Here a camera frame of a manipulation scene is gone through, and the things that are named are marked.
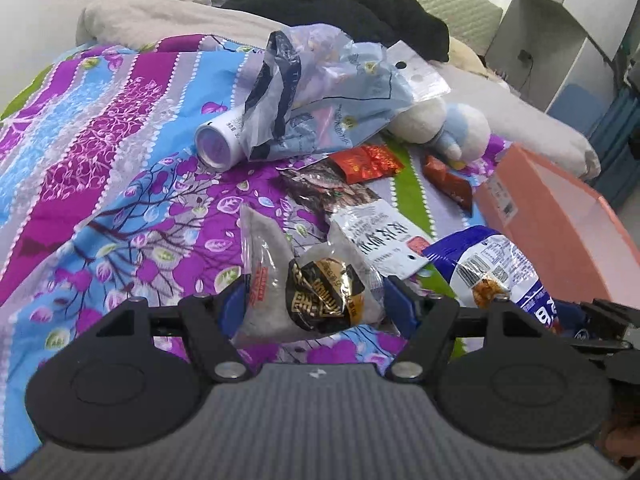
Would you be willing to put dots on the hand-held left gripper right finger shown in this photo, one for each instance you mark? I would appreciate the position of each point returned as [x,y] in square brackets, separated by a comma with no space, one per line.
[400,306]

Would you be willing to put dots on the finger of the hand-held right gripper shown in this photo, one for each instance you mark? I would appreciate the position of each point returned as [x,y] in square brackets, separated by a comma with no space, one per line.
[612,317]

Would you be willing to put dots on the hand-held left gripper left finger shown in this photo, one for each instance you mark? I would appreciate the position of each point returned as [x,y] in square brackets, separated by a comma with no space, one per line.
[232,306]

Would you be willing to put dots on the clear white label snack packet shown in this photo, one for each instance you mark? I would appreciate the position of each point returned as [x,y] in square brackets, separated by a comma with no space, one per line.
[375,235]

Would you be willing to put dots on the clear black gold label packet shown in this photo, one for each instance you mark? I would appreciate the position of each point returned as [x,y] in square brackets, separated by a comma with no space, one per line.
[320,290]

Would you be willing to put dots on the blue snack packet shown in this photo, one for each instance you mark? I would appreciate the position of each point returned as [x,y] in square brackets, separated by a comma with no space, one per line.
[480,250]

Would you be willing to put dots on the pink cardboard box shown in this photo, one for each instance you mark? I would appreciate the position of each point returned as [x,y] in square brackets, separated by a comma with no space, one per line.
[550,200]

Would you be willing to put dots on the dark red snack packet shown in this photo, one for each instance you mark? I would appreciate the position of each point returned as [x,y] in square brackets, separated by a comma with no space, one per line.
[447,180]

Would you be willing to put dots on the red crinkly snack packet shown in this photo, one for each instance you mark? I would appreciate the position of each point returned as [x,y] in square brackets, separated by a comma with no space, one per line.
[367,162]

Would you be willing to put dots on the white tube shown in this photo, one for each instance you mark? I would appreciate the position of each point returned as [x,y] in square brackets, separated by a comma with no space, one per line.
[215,142]

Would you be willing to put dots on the blue curtain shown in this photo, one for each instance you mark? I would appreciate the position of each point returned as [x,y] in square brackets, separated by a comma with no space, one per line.
[620,150]

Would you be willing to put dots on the white and blue plush toy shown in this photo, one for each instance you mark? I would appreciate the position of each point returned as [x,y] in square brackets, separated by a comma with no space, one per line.
[470,130]

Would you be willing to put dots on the purple floral bed sheet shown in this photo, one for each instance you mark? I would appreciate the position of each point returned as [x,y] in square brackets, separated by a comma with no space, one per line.
[100,160]

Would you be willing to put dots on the blue padded board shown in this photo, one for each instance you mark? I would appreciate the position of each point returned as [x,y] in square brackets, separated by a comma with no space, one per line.
[575,105]

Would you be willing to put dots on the clear blue plastic bag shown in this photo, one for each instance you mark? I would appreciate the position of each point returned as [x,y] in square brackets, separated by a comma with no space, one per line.
[330,85]

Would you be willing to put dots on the beige pillow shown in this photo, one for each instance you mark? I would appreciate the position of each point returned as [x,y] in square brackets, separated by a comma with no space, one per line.
[467,55]

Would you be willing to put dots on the black jacket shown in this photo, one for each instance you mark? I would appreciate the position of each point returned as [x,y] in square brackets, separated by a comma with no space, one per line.
[350,15]

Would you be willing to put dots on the grey duvet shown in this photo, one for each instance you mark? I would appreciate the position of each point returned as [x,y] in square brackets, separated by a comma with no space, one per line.
[150,15]

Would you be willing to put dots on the grey wardrobe cabinet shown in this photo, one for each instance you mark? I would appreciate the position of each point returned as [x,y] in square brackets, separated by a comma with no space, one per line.
[550,20]

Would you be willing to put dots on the cream quilted headboard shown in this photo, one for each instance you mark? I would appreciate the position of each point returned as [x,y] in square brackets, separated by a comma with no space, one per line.
[450,0]

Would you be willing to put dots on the black wall outlet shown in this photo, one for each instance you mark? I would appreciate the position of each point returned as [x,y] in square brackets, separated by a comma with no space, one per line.
[525,55]

